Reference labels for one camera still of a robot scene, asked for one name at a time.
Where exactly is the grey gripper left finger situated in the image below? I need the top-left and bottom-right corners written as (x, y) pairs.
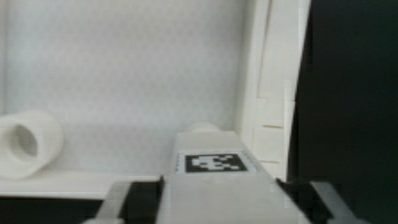
top-left (81, 180), bottom-right (163, 224)

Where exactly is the white desk top tray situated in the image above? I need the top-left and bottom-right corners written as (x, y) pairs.
top-left (0, 0), bottom-right (314, 198)

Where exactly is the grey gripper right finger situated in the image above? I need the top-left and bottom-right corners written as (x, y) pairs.
top-left (275, 179), bottom-right (369, 224)

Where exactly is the white desk leg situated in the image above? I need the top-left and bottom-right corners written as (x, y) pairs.
top-left (156, 122), bottom-right (311, 224)

